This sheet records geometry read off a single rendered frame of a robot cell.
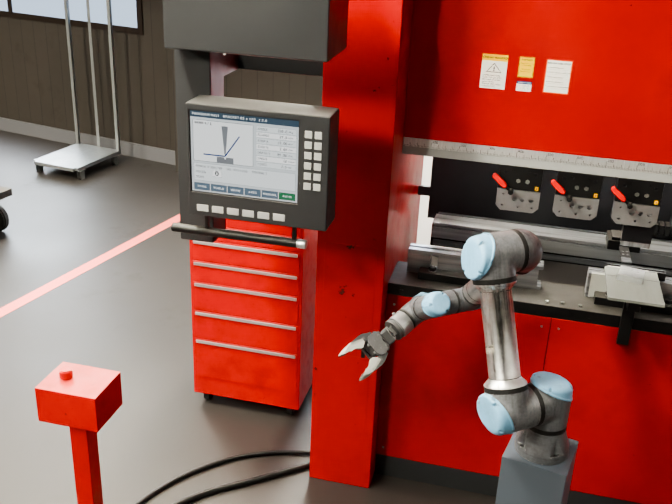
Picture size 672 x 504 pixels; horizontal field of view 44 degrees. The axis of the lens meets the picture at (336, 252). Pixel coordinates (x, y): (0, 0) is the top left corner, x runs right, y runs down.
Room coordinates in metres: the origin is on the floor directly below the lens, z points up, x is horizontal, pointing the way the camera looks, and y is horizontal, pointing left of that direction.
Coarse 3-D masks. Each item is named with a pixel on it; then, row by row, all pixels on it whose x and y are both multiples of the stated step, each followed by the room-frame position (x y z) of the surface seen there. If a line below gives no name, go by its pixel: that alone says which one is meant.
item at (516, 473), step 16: (512, 448) 1.94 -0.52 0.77; (576, 448) 1.96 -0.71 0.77; (512, 464) 1.89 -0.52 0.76; (528, 464) 1.87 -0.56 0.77; (560, 464) 1.88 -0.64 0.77; (512, 480) 1.89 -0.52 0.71; (528, 480) 1.87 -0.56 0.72; (544, 480) 1.85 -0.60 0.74; (560, 480) 1.83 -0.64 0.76; (496, 496) 1.90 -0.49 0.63; (512, 496) 1.88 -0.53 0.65; (528, 496) 1.87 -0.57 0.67; (544, 496) 1.85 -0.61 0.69; (560, 496) 1.83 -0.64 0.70
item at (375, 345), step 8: (392, 320) 2.28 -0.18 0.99; (392, 328) 2.27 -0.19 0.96; (400, 328) 2.26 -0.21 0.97; (368, 336) 2.22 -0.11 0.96; (376, 336) 2.22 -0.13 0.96; (400, 336) 2.25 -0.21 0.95; (368, 344) 2.20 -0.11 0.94; (376, 344) 2.20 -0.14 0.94; (384, 344) 2.21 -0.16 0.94; (368, 352) 2.23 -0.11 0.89; (376, 352) 2.19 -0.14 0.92; (384, 352) 2.19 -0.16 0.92
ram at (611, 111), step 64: (448, 0) 2.86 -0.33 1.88; (512, 0) 2.81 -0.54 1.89; (576, 0) 2.77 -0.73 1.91; (640, 0) 2.73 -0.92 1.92; (448, 64) 2.86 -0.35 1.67; (512, 64) 2.81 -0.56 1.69; (576, 64) 2.76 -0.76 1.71; (640, 64) 2.72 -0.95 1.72; (448, 128) 2.85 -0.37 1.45; (512, 128) 2.80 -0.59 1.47; (576, 128) 2.75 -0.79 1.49; (640, 128) 2.71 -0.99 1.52
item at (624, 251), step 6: (606, 234) 3.03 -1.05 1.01; (612, 234) 2.96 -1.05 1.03; (618, 234) 2.96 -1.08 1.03; (606, 240) 2.99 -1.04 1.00; (612, 240) 2.93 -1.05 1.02; (618, 240) 2.93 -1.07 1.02; (612, 246) 2.93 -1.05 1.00; (618, 246) 2.92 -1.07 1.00; (624, 246) 2.92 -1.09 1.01; (624, 252) 2.86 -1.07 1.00; (636, 252) 2.91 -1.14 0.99; (624, 258) 2.80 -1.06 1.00; (630, 258) 2.80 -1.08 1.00
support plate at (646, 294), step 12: (612, 276) 2.65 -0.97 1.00; (648, 276) 2.66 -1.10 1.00; (612, 288) 2.55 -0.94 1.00; (624, 288) 2.56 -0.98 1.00; (636, 288) 2.56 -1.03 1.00; (648, 288) 2.56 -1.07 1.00; (660, 288) 2.57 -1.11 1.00; (624, 300) 2.47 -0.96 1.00; (636, 300) 2.47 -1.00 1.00; (648, 300) 2.47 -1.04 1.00; (660, 300) 2.47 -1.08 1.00
